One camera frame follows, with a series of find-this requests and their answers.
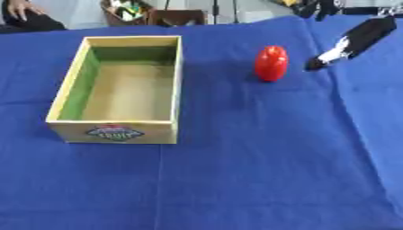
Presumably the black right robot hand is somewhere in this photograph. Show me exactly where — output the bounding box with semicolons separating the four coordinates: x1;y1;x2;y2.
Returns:
302;15;400;73

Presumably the brown chair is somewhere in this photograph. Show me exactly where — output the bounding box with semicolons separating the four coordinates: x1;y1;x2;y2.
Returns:
148;9;210;28

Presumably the brown basket with items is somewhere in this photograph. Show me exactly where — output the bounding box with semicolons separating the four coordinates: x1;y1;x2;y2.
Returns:
99;0;157;27

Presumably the red toy pepper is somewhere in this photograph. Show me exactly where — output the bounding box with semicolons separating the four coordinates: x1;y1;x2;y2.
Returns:
253;45;290;83

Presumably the tan box with green inside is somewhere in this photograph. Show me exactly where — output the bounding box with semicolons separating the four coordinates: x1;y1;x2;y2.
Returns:
44;35;184;146

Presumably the person's hand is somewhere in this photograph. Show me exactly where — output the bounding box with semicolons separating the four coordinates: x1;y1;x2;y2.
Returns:
6;0;48;22

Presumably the black tripod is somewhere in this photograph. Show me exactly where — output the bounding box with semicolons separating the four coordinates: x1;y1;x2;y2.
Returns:
162;0;241;25

